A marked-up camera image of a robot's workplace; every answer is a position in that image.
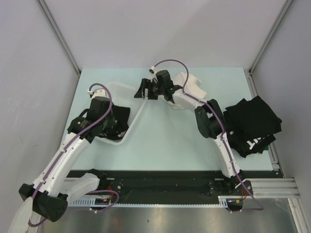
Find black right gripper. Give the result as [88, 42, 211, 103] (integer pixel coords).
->
[135, 78, 165, 100]

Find black t shirt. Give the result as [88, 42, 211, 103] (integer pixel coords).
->
[100, 105, 131, 141]

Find white plastic laundry basket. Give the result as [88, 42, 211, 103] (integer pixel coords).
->
[98, 82, 147, 146]

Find white t shirt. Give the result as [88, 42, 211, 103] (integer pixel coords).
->
[169, 74, 207, 112]

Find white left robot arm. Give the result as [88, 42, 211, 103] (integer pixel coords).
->
[18, 97, 116, 222]

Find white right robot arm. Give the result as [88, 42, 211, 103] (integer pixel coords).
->
[134, 69, 245, 195]

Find stack of black t shirts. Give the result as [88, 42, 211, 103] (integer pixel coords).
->
[224, 96, 282, 158]

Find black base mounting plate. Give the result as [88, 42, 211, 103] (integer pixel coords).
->
[68, 169, 253, 212]

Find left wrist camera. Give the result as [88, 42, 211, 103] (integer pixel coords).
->
[87, 88, 109, 99]

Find left aluminium corner post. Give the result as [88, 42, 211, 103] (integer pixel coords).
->
[36, 0, 82, 76]

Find aluminium corner post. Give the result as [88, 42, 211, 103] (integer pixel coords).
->
[248, 0, 295, 74]
[36, 0, 82, 76]

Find white slotted cable duct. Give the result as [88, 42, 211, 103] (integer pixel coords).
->
[69, 196, 242, 209]

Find aluminium frame rail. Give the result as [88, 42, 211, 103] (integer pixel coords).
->
[106, 177, 298, 203]

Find right aluminium corner post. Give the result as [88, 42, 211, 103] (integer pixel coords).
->
[248, 0, 295, 74]

